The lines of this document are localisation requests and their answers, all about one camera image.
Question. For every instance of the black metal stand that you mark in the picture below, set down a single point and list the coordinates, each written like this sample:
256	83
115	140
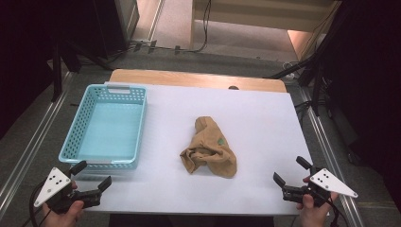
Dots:
316	88

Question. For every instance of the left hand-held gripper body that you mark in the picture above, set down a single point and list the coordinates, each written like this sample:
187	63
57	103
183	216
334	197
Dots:
53	184

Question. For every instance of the person's left hand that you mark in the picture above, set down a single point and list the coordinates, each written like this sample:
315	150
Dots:
63	219

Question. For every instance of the person's right hand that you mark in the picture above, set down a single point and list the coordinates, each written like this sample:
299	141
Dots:
310	214

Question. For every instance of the light blue plastic basket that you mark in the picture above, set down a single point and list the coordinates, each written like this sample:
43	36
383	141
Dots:
110	132

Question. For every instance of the dark curtain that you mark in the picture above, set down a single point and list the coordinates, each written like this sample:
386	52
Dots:
25	47
372	78

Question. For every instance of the dark cabinet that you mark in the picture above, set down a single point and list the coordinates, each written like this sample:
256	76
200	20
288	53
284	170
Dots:
108	28

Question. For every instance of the aluminium frame rail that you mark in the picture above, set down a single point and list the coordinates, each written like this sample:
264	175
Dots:
327	157
31	148

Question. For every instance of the beige wooden furniture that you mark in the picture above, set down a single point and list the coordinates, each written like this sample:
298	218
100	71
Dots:
265	19

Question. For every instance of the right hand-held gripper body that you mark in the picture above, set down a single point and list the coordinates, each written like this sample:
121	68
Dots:
331	183

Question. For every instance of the tan cloth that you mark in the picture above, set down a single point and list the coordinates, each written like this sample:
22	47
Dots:
211	148

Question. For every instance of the white sheet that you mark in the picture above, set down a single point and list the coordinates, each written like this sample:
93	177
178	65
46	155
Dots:
176	195

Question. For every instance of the wooden table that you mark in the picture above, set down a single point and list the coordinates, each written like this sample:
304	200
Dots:
189	78

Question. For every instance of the black tripod stand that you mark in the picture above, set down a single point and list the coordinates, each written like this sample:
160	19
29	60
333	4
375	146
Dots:
56	78

